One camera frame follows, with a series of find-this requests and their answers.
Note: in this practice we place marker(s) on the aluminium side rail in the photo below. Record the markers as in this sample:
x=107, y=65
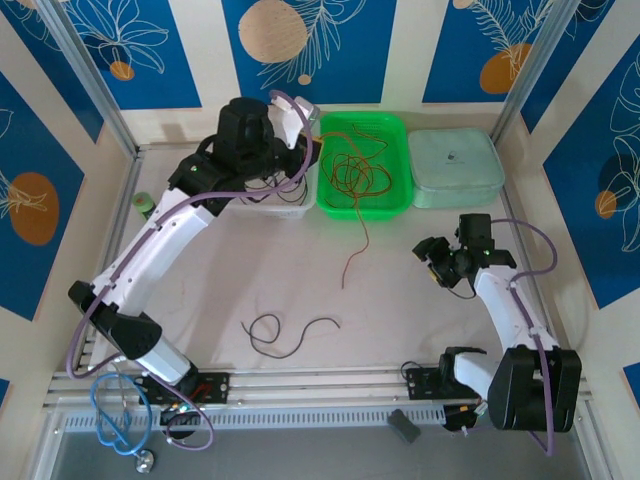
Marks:
x=120, y=215

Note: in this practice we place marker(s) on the green capped black bottle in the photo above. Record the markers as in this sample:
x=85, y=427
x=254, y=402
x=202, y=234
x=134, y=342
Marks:
x=142, y=200

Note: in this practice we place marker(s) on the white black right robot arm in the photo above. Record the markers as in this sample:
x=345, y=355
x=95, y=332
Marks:
x=505, y=310

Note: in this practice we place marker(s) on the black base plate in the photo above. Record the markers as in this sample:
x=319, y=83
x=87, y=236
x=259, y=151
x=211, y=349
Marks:
x=420, y=382
x=215, y=387

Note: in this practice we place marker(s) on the aluminium frame post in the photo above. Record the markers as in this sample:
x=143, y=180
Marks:
x=90, y=80
x=530, y=65

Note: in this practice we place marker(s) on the green plastic basket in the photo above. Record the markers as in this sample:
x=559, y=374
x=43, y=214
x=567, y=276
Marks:
x=395, y=200

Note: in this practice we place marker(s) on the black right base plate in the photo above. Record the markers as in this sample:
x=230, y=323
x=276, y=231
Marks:
x=420, y=382

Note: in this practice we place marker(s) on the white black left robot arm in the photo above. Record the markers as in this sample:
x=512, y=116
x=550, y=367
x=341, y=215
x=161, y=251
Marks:
x=150, y=255

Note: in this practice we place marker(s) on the dark grey sponge block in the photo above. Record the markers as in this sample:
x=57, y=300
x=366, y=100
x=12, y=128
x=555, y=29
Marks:
x=404, y=426

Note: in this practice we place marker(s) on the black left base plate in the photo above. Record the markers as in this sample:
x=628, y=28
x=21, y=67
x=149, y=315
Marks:
x=215, y=387

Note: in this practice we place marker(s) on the pale green lidded container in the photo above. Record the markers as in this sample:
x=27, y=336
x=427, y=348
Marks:
x=450, y=185

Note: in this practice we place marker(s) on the round metal disc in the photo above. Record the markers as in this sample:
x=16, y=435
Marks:
x=144, y=461

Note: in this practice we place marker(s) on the clear plastic tray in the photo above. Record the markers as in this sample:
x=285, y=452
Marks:
x=295, y=212

